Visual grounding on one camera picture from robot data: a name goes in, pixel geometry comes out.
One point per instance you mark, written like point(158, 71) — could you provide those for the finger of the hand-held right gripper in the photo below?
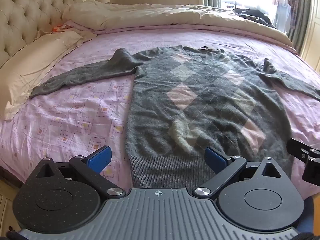
point(300, 152)

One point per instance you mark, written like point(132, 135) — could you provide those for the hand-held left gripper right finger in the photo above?
point(212, 158)

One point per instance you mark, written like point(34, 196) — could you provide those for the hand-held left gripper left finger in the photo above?
point(100, 158)

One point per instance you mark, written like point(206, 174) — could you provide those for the grey argyle sweater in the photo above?
point(195, 110)

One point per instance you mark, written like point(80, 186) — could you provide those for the dark clothes pile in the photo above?
point(252, 17)

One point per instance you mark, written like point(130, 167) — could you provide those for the pink patterned bed sheet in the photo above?
point(75, 120)

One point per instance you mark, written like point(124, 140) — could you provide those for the cream pillow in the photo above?
point(32, 62)

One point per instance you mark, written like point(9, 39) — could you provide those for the orange patterned cloth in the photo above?
point(58, 28)

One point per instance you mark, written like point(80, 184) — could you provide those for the hanging laundry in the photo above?
point(285, 12)

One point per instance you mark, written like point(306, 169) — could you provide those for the cream duvet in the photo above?
point(155, 15)

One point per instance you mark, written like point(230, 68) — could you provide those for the cream tufted headboard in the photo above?
point(27, 12)

